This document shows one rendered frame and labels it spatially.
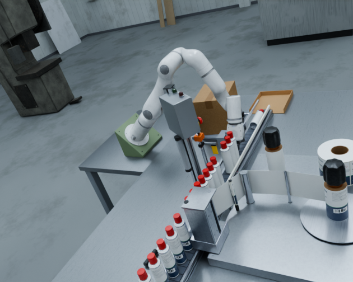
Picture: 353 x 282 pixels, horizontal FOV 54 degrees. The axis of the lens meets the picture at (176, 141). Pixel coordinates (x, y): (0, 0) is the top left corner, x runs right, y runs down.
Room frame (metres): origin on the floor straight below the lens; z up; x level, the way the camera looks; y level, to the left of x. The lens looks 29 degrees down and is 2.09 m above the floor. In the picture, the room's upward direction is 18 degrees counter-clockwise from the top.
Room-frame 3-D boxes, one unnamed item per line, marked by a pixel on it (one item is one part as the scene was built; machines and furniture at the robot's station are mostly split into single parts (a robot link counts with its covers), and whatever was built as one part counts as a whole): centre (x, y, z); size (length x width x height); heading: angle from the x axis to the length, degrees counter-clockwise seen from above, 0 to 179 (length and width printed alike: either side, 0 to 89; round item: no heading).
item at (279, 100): (2.38, -0.79, 0.85); 0.30 x 0.26 x 0.04; 143
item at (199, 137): (1.60, -0.15, 1.04); 0.10 x 0.04 x 0.33; 53
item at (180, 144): (1.51, -0.01, 1.18); 0.04 x 0.04 x 0.21
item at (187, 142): (1.63, -0.05, 1.16); 0.04 x 0.04 x 0.67; 53
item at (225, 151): (1.65, -0.24, 0.98); 0.05 x 0.05 x 0.20
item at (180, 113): (1.55, -0.06, 1.38); 0.17 x 0.10 x 0.19; 18
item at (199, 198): (1.18, -0.01, 1.14); 0.14 x 0.11 x 0.01; 143
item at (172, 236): (1.13, 0.15, 0.98); 0.05 x 0.05 x 0.20
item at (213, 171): (1.49, -0.12, 0.98); 0.05 x 0.05 x 0.20
